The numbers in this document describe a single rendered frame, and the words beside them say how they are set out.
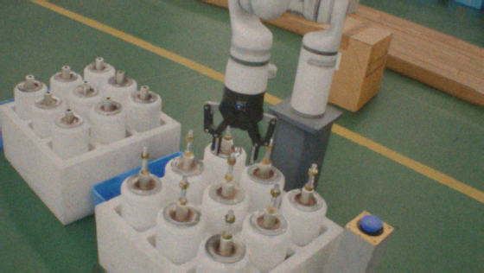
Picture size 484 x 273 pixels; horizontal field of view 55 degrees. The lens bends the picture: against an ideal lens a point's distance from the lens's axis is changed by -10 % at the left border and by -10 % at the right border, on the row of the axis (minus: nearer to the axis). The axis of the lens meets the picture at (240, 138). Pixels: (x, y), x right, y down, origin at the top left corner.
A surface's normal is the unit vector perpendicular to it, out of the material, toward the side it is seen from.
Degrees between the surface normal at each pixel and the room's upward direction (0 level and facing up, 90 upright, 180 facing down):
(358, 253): 90
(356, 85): 90
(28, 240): 0
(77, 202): 90
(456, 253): 0
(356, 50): 90
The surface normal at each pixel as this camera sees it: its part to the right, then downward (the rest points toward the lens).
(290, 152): -0.60, 0.33
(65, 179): 0.71, 0.43
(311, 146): 0.14, 0.52
